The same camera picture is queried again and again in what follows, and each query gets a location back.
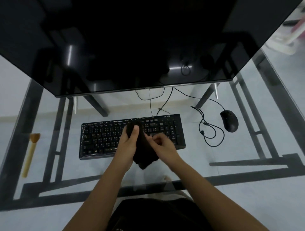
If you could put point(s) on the person's left hand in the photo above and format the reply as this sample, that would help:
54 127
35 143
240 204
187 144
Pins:
127 148

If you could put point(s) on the person's right hand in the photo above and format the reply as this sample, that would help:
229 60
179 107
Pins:
166 150

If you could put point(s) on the person's right fingers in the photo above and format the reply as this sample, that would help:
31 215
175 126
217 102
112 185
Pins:
157 140

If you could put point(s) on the person's left thumb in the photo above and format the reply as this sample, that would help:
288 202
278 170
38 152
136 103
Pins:
134 133

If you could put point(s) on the black cloth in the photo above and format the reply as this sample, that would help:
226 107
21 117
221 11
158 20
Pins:
144 152

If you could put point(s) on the person's right forearm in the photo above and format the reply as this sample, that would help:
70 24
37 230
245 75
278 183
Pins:
214 197

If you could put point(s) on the person's left forearm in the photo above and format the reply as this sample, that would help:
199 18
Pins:
100 195

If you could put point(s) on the black computer keyboard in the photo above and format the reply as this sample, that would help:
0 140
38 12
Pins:
104 138

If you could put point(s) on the person's foot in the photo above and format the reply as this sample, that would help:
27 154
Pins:
166 178

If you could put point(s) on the silver monitor foot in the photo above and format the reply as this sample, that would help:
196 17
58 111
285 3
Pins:
75 104
216 91

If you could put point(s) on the black computer mouse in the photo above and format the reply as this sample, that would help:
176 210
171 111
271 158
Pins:
229 120

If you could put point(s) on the person's black shorts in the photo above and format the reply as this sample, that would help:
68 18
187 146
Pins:
157 215

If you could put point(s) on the large black monitor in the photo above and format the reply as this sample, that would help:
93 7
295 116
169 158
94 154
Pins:
143 42

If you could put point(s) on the white pink plastic rack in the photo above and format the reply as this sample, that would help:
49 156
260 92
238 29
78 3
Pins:
289 35

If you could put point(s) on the black metal table frame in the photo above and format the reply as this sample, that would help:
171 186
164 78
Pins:
266 170

